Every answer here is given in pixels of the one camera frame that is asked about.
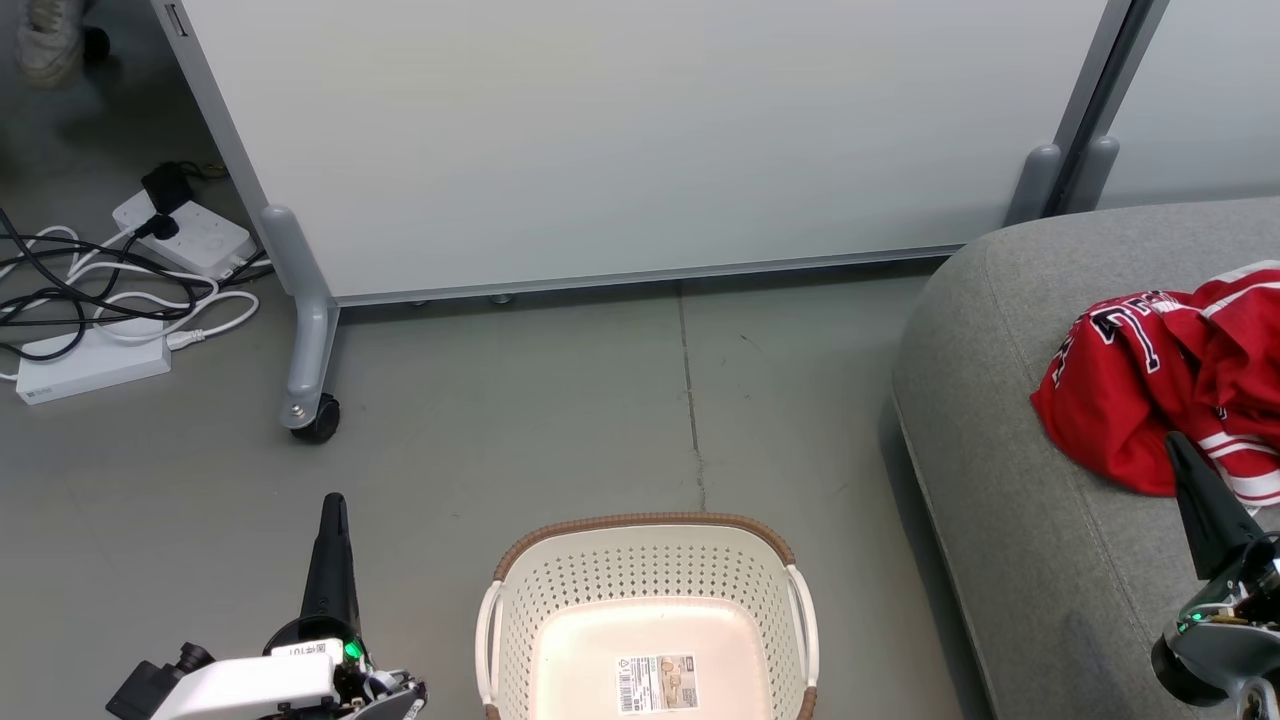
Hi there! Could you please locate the grey partition leg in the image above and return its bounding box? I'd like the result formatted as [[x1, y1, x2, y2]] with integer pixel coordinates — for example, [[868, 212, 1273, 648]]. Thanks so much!
[[259, 205, 342, 432]]

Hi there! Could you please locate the red basketball jersey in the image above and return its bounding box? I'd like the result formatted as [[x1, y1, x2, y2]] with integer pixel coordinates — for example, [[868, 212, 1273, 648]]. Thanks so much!
[[1030, 260, 1280, 513]]

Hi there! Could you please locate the black floor cable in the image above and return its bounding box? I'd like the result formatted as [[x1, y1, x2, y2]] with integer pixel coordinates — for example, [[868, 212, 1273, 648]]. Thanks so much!
[[0, 205, 273, 364]]

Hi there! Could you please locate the grey fabric sofa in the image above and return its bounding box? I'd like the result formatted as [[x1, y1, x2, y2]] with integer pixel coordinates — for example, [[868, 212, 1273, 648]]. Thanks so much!
[[890, 197, 1280, 720]]

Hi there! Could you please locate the white power strip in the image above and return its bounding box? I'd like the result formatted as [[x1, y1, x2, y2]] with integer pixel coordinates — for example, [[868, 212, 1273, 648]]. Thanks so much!
[[112, 190, 260, 282]]

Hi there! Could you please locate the black power adapter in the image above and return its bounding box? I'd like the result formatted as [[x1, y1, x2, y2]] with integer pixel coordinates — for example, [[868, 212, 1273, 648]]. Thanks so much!
[[140, 161, 197, 215]]

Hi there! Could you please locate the narrow white partition panel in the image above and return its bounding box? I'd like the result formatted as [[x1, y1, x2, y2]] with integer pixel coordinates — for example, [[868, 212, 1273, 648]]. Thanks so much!
[[1095, 0, 1280, 212]]

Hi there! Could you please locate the beige shoe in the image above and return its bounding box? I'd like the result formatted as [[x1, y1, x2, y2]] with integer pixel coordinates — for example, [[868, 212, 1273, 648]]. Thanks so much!
[[14, 0, 85, 88]]

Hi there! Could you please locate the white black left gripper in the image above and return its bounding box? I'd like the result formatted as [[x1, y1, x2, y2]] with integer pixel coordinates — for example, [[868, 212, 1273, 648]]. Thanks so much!
[[150, 491, 375, 720]]

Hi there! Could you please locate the grey partition foot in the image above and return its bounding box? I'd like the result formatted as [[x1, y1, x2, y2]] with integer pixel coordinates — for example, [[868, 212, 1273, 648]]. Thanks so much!
[[1061, 135, 1122, 214], [1004, 143, 1062, 227]]

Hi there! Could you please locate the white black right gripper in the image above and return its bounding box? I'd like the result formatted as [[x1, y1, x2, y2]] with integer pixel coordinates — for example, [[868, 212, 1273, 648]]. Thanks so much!
[[1150, 430, 1280, 708]]

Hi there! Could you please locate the white cable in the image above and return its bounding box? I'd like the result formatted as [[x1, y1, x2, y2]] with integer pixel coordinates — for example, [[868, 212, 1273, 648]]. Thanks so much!
[[0, 224, 262, 382]]

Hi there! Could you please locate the white flat box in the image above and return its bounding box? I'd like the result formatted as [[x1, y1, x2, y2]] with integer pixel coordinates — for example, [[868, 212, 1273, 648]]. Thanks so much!
[[14, 323, 174, 407]]

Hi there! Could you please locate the black caster wheel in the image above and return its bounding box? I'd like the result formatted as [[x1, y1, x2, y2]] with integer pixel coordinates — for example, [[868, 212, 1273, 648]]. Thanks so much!
[[289, 392, 342, 446]]

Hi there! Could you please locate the basket barcode label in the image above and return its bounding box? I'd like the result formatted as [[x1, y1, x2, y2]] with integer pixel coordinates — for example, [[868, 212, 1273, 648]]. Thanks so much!
[[614, 652, 700, 716]]

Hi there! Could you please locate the cream perforated laundry basket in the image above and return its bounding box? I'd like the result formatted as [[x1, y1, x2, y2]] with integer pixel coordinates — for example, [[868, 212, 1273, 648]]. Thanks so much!
[[475, 512, 822, 720]]

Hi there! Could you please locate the large white partition panel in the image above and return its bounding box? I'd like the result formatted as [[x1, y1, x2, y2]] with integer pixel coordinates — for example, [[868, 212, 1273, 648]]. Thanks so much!
[[150, 0, 1143, 307]]

